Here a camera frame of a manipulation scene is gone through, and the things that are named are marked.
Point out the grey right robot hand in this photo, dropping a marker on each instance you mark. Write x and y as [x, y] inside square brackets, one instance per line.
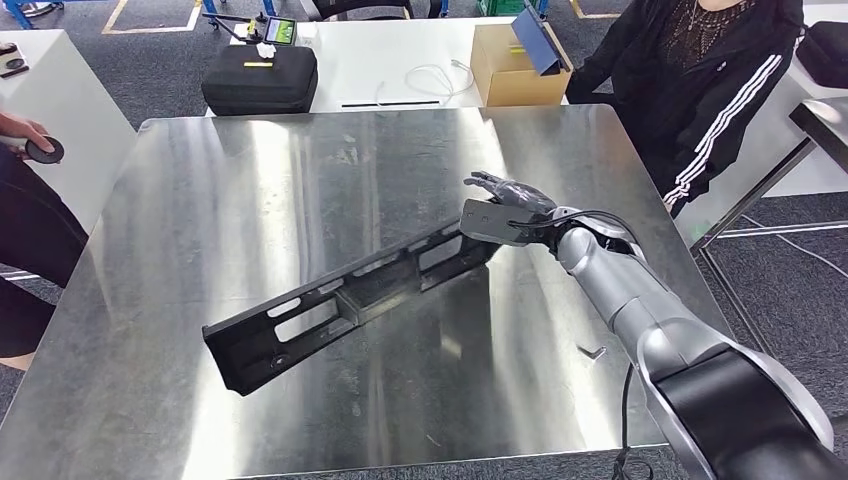
[520, 195]

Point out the black plastic panel part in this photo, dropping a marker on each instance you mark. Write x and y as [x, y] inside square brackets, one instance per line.
[252, 344]

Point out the black round controller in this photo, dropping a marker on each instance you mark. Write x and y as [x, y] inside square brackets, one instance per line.
[45, 151]

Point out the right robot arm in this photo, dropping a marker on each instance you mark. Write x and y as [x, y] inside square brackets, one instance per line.
[616, 278]

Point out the cardboard box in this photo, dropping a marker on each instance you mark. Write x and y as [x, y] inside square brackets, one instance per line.
[510, 79]

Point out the blue flat folder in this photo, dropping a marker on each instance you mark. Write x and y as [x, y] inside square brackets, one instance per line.
[533, 36]

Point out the small silver hex key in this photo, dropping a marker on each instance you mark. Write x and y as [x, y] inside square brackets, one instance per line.
[591, 352]

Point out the green crate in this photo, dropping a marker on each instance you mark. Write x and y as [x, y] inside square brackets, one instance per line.
[500, 6]

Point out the white table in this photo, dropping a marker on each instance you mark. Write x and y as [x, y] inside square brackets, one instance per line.
[397, 46]

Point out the person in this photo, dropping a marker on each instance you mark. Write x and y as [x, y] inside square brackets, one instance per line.
[33, 232]
[689, 86]

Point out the black chair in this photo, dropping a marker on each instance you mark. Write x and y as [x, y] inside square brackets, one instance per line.
[371, 6]

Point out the black zip carry case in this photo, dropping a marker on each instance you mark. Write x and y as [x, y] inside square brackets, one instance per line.
[258, 83]

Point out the small screen device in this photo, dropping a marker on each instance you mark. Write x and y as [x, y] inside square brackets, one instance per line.
[280, 30]

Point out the white cloth wad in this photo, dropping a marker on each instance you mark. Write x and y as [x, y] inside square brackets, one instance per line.
[265, 50]

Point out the black tripod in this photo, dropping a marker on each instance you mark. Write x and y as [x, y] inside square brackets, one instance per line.
[232, 23]

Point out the black bag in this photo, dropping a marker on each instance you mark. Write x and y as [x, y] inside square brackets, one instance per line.
[825, 53]

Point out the blue metal stand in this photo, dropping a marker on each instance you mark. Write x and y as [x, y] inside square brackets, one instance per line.
[210, 6]

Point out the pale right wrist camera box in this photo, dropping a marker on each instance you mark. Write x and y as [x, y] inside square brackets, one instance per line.
[493, 222]

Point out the blue metal frame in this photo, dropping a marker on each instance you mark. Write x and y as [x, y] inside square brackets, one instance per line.
[26, 8]

